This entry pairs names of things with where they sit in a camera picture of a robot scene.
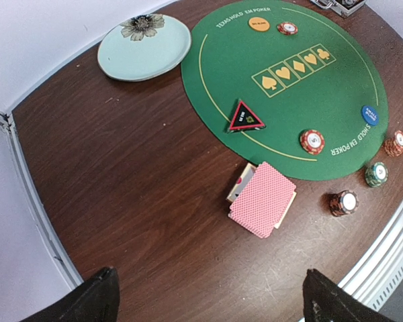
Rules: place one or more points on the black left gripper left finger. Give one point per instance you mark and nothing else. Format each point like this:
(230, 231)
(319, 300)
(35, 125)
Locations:
(96, 299)

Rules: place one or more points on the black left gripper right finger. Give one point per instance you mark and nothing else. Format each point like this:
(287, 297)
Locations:
(326, 301)

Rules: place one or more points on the blue small blind button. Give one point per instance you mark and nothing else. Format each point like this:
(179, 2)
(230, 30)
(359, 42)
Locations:
(370, 115)

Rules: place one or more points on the red poker chip stack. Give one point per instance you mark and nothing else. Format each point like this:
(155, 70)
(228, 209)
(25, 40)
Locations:
(394, 146)

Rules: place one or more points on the brown poker chip stack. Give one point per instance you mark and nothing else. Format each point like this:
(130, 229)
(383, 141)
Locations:
(343, 203)

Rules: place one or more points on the green poker chip stack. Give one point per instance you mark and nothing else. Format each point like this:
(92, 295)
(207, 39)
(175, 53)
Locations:
(376, 174)

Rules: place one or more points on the red-backed playing card deck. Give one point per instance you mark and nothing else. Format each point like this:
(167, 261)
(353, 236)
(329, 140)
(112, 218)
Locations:
(262, 201)

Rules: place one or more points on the red chips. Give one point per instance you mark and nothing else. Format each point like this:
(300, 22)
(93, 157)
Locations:
(312, 141)

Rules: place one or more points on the small red chip stack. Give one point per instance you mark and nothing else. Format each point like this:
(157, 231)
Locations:
(287, 28)

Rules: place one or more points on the orange big blind button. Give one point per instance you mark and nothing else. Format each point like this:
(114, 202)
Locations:
(259, 24)

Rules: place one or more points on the black triangular dealer button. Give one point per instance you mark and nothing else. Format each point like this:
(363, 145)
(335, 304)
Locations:
(244, 119)

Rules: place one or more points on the aluminium poker case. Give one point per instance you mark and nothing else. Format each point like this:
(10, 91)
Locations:
(343, 8)

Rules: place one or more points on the round green poker mat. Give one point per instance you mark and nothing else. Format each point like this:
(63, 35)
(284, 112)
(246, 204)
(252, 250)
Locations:
(318, 78)

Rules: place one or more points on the light blue flower plate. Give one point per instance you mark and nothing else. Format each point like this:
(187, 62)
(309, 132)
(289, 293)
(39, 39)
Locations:
(144, 47)

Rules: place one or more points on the aluminium front rail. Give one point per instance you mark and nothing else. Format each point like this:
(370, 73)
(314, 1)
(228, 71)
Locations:
(380, 270)

